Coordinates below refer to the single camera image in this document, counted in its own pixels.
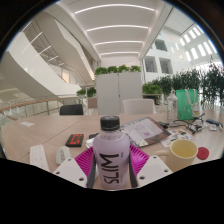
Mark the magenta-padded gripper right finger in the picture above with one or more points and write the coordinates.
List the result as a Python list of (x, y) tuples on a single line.
[(153, 168)]

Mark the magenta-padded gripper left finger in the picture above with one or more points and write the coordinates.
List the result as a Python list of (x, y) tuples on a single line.
[(68, 170)]

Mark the lavender black-capped drink bottle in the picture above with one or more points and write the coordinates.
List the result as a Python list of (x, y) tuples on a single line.
[(111, 156)]

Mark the clear plastic water bottle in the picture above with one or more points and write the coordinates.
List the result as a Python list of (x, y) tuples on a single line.
[(172, 106)]

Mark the small black and red box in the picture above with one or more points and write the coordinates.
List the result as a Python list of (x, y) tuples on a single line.
[(74, 140)]

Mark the pale yellow mug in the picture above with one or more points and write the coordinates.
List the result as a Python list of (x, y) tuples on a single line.
[(181, 154)]

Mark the white power strip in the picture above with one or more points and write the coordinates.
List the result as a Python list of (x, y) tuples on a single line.
[(38, 156)]

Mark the open magazine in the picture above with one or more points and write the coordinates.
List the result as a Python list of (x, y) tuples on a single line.
[(146, 131)]

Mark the colourful printed leaflet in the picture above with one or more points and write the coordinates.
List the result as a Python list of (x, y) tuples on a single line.
[(180, 135)]

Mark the black notebook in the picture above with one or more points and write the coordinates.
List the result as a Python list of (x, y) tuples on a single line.
[(93, 135)]

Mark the black power adapter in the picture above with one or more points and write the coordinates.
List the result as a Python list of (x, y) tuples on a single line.
[(163, 125)]

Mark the flat round red coaster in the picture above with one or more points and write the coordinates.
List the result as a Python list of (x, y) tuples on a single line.
[(203, 153)]

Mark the black chair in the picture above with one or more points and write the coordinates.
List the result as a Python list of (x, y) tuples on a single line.
[(71, 109)]

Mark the small white paper note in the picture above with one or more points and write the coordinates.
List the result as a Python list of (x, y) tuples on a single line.
[(27, 124)]

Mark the white chair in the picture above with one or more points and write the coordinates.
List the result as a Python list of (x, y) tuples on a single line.
[(138, 106)]

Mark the small white packet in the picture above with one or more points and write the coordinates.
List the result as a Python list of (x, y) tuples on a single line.
[(212, 127)]

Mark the green tote bag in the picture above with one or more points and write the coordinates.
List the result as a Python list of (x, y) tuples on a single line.
[(187, 104)]

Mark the potted plants by railing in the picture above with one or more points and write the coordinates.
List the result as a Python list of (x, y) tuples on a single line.
[(86, 92)]

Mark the white cabinet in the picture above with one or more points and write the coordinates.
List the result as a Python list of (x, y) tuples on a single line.
[(118, 91)]

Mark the row of tall green plants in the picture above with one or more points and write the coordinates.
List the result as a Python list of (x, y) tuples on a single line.
[(190, 85)]

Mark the green plants atop cabinet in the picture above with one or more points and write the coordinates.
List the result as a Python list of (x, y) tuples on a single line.
[(117, 69)]

